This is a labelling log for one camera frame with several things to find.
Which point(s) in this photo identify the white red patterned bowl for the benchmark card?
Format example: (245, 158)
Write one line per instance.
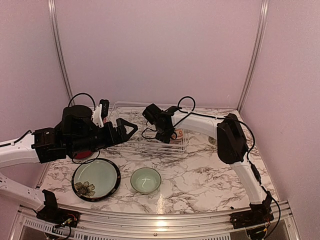
(177, 134)

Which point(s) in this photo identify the aluminium frame post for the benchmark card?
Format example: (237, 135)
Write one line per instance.
(258, 42)
(59, 50)

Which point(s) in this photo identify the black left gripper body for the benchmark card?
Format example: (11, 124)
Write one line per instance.
(112, 140)

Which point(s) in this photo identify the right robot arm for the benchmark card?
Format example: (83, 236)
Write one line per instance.
(232, 148)

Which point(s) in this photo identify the right aluminium frame post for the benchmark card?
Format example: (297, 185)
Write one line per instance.
(258, 42)

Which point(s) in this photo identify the red floral plate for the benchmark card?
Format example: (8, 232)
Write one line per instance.
(83, 155)

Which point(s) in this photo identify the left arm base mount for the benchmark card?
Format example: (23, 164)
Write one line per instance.
(56, 215)

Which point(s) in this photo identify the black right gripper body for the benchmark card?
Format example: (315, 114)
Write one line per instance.
(166, 134)

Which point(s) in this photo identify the light green floral bowl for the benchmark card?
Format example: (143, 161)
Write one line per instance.
(145, 180)

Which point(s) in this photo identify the white wire dish rack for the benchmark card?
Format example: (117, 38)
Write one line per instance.
(143, 141)

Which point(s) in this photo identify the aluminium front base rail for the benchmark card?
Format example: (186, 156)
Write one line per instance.
(106, 225)

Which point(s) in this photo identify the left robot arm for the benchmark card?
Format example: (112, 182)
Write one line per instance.
(81, 129)

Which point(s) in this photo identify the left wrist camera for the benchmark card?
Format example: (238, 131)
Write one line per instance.
(100, 113)

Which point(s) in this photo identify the left aluminium frame post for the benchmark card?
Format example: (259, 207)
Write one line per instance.
(59, 50)

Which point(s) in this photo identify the tall seashell ceramic mug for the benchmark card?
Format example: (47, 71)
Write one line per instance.
(212, 140)

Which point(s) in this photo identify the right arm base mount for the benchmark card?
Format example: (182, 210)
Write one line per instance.
(258, 214)

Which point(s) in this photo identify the light green floral plate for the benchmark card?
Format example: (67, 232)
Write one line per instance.
(96, 178)

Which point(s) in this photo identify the black striped large plate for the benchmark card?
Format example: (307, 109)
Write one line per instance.
(117, 186)

